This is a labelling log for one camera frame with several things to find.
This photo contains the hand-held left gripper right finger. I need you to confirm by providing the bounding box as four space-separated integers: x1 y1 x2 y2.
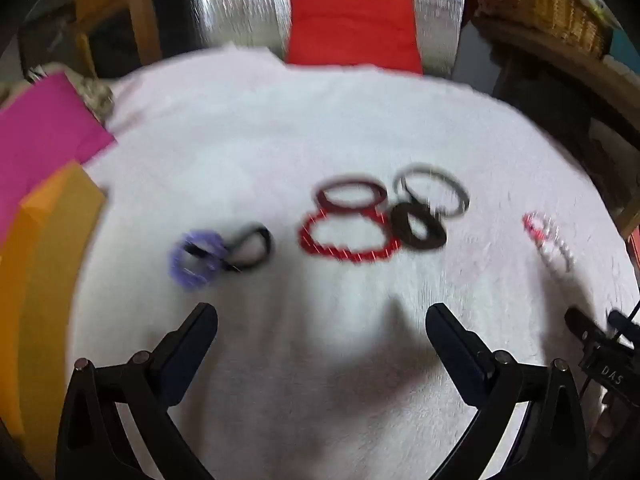
425 302 593 480

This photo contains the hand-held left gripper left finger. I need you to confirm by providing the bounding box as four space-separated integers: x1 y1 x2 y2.
56 302 219 480

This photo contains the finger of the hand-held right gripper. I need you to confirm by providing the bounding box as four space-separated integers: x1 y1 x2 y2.
606 309 640 347
564 306 604 347

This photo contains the pink and white beaded bracelet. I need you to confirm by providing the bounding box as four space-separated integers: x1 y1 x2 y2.
522 212 577 269

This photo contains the purple scrunchie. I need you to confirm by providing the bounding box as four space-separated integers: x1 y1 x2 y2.
169 230 227 291

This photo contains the black hair tie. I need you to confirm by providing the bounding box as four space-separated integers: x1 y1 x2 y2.
220 223 275 274

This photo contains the black scrunchie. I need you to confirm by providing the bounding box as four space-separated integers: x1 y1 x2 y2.
390 201 447 251

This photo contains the grey bangle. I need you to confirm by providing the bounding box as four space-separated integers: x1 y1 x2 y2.
395 162 471 219

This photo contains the orange box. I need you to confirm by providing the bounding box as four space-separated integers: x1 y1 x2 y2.
0 160 108 442

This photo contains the red beaded bracelet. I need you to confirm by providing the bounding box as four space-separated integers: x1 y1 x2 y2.
298 208 399 264

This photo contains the dark red bangle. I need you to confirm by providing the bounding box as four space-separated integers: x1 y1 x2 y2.
315 175 387 214

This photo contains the white embossed blanket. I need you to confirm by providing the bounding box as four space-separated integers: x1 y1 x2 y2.
67 45 640 480

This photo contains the wooden shelf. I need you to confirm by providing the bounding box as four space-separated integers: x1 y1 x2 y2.
470 14 640 137

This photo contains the pink cushion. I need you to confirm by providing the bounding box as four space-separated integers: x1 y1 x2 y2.
0 71 117 242

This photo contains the crumpled patterned cloth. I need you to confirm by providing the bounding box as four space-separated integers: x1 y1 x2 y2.
74 76 115 122

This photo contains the wicker basket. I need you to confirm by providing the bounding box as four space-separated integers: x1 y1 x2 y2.
475 0 614 59

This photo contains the wooden table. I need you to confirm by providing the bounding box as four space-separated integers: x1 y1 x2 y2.
70 0 167 79

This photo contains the red cushion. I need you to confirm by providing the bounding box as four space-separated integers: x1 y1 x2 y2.
284 0 422 74

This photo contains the silver foil mat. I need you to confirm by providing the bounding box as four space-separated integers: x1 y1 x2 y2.
192 0 471 79

